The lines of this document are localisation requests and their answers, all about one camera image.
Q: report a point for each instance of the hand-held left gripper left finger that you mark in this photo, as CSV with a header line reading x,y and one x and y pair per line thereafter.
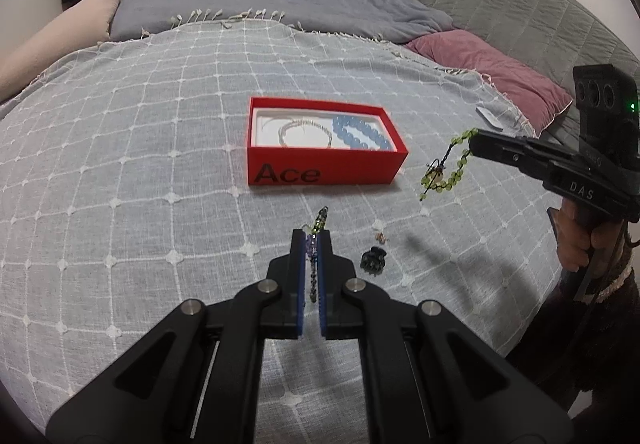
x,y
300,274

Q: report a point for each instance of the grey-blue blanket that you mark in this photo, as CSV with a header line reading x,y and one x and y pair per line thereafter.
x,y
280,9

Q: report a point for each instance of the person's right hand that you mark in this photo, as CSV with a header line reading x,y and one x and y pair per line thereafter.
x,y
570,236

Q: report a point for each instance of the grey quilted headboard cushion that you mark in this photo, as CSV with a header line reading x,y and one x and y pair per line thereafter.
x,y
525,9

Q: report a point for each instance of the red cardboard box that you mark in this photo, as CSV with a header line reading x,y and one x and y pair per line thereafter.
x,y
320,164

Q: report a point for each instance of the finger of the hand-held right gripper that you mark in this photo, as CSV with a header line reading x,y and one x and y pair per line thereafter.
x,y
515,159
520,143

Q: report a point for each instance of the person's right forearm dark sleeve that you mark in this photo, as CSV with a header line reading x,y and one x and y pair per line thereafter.
x,y
590,349

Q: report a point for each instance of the white checked blanket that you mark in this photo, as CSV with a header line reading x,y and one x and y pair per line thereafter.
x,y
150,174

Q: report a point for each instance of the black hair claw clip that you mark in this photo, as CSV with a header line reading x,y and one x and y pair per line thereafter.
x,y
374,260

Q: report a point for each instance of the white paper tag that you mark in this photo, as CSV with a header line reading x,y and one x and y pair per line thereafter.
x,y
490,118

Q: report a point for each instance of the beige pillow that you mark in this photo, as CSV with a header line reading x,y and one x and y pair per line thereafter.
x,y
60,39

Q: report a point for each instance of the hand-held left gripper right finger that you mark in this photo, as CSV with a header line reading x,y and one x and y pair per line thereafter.
x,y
323,274

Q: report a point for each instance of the mauve pillow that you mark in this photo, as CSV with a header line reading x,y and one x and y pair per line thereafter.
x,y
490,69

